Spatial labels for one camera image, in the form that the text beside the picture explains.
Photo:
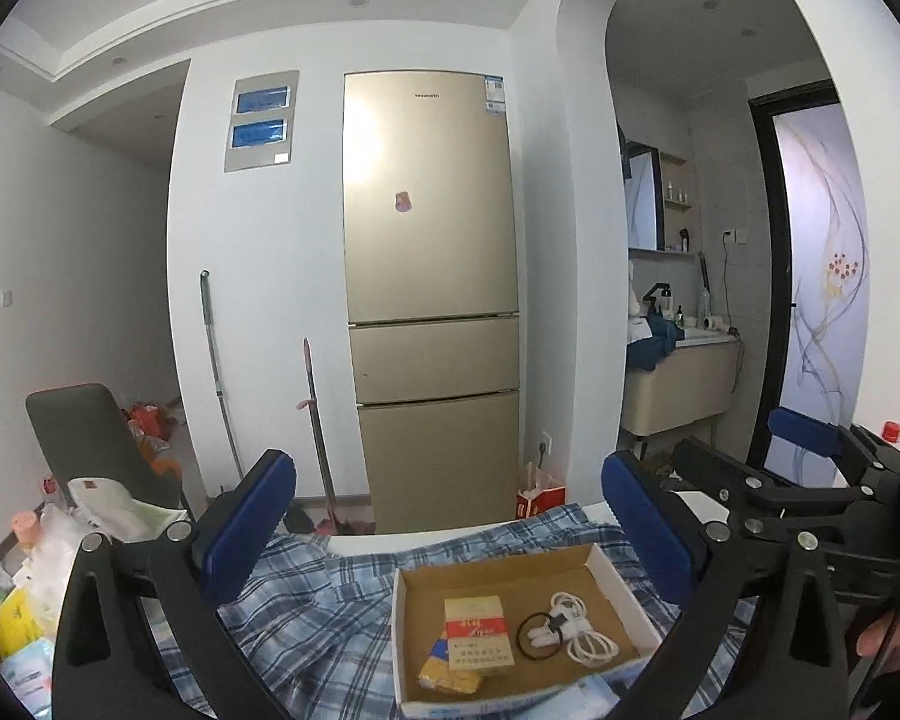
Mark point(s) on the red soda bottle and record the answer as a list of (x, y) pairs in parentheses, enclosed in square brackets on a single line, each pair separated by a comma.
[(891, 432)]

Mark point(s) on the grey wall electrical panel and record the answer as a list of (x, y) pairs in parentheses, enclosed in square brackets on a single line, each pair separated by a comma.
[(261, 127)]

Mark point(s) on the red bag on floor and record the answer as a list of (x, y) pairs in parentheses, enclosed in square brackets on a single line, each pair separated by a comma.
[(150, 419)]

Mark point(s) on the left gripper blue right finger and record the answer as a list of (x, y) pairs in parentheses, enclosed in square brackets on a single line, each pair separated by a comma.
[(792, 663)]

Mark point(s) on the blue wet wipes pack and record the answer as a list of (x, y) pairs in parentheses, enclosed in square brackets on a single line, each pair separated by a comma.
[(597, 696)]

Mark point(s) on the white paper bag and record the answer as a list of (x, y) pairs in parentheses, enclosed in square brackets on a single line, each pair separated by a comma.
[(108, 506)]

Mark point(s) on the cardboard tray box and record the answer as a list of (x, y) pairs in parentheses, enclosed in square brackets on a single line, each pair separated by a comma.
[(606, 627)]

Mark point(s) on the pink white small object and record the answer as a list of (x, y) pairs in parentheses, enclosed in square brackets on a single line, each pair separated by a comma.
[(549, 634)]

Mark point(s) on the blue plaid cloth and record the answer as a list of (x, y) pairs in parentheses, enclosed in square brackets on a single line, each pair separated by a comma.
[(314, 621)]

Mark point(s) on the gold blue cigarette pack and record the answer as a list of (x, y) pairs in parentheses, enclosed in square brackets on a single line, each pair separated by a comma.
[(436, 674)]

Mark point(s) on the bathroom mirror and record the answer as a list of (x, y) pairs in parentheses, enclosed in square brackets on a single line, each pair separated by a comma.
[(644, 199)]

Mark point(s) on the yellow packet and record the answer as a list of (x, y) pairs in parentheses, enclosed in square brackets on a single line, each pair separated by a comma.
[(19, 626)]

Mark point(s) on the dark grey chair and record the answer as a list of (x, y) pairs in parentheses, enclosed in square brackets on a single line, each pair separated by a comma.
[(82, 433)]

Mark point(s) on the light blue tissue pack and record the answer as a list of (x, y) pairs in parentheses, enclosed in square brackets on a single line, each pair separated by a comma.
[(28, 673)]

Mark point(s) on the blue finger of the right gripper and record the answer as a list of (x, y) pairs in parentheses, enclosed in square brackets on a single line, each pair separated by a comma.
[(750, 488), (818, 437)]

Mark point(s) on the dark blue towel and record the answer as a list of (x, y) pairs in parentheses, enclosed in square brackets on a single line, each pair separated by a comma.
[(650, 340)]

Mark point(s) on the decorated glass door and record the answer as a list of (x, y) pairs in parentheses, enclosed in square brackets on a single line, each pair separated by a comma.
[(819, 274)]

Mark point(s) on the right hand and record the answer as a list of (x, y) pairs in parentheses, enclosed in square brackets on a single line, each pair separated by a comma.
[(870, 641)]

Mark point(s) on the white plastic bag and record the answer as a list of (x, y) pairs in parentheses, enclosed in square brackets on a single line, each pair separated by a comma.
[(45, 572)]

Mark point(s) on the white red cigarette pack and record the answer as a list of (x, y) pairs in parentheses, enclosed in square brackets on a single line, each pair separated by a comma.
[(477, 633)]

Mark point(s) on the beige bathroom vanity cabinet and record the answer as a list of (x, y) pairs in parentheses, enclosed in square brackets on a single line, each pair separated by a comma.
[(694, 383)]

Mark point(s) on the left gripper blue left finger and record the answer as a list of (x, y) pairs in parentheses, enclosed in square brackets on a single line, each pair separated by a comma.
[(107, 664)]

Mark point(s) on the gold three-door refrigerator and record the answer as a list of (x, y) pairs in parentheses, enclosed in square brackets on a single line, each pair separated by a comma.
[(430, 258)]

